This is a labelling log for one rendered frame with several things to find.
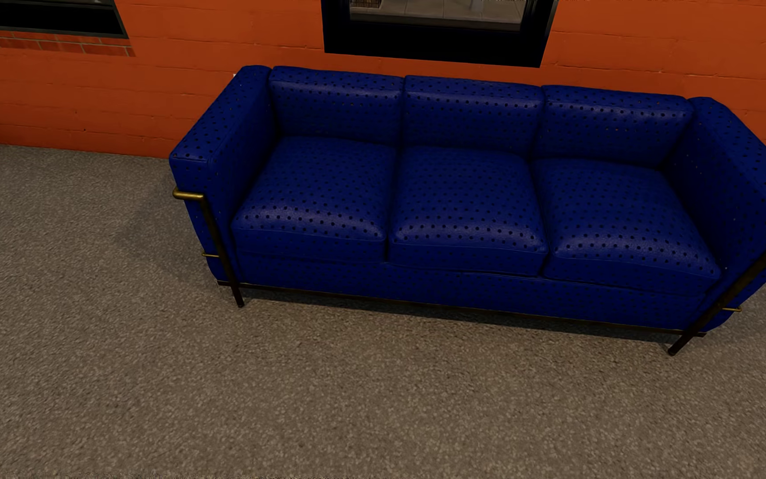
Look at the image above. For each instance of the blue dotted three-seat sofa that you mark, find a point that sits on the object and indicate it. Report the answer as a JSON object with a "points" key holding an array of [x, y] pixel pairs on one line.
{"points": [[466, 206]]}

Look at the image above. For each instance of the black-framed window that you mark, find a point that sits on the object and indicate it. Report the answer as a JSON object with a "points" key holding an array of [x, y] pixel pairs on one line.
{"points": [[44, 16], [437, 30]]}

